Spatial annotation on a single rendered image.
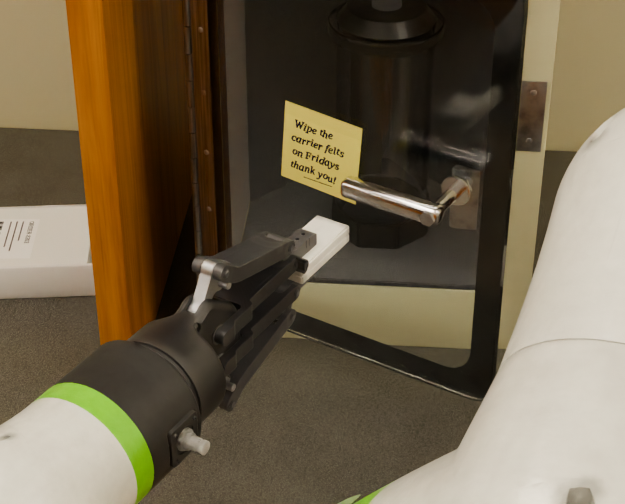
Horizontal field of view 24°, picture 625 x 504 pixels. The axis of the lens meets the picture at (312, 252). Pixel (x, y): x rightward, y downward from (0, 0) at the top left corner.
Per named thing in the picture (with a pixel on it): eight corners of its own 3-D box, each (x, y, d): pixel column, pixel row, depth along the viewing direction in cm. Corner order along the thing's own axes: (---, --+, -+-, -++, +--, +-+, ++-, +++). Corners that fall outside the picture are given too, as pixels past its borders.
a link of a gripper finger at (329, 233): (268, 265, 110) (268, 257, 109) (317, 222, 114) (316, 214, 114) (302, 277, 108) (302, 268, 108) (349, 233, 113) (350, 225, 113)
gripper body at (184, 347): (199, 461, 98) (273, 386, 104) (193, 362, 93) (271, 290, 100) (110, 423, 101) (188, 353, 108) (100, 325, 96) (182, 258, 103)
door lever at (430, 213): (369, 175, 123) (370, 149, 121) (470, 207, 118) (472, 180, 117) (336, 204, 119) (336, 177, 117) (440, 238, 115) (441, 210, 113)
